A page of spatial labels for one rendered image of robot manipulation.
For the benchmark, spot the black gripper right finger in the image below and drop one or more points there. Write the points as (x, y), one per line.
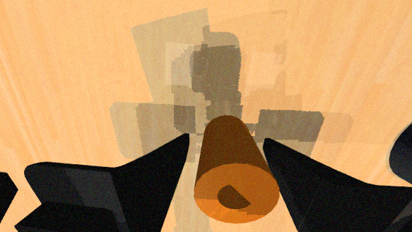
(322, 199)

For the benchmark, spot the orange knob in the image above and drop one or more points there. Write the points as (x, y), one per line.
(233, 183)

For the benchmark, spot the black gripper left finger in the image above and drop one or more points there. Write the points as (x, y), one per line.
(138, 193)

